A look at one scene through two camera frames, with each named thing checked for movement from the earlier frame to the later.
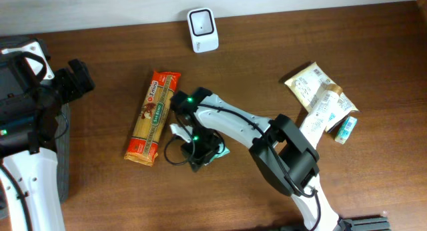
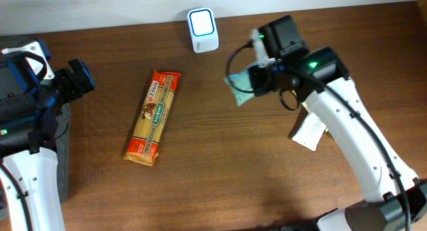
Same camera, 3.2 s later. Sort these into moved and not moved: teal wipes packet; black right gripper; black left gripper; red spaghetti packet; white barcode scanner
Moved: teal wipes packet; black right gripper
Not moved: white barcode scanner; red spaghetti packet; black left gripper
